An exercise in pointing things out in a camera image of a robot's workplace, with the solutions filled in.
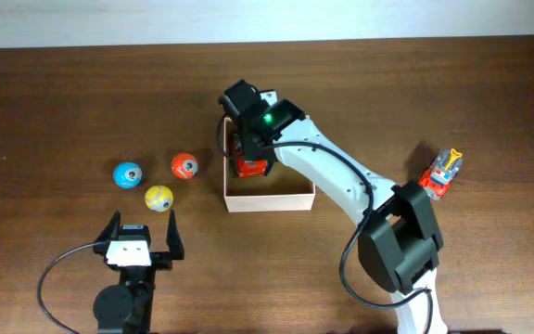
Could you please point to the yellow toy ball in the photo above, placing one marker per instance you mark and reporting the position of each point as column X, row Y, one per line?
column 159, row 198

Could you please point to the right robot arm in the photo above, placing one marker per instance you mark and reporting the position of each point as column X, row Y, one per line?
column 396, row 234

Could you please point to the red fire truck grey ladder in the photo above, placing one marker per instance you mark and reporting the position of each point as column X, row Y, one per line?
column 245, row 168

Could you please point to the pink open box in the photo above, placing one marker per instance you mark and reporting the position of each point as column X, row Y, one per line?
column 283, row 189

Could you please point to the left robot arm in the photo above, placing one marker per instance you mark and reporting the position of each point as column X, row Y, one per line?
column 126, row 307

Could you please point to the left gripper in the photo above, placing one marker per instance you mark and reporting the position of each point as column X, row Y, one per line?
column 162, row 261

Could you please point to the red toy ball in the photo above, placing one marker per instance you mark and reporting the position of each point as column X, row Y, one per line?
column 184, row 165

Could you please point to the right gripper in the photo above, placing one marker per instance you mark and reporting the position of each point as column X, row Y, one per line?
column 247, row 151

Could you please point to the red fire truck yellow crane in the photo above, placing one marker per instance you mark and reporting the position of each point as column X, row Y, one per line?
column 437, row 178

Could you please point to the blue toy ball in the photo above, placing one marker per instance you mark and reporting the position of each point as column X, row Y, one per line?
column 127, row 175

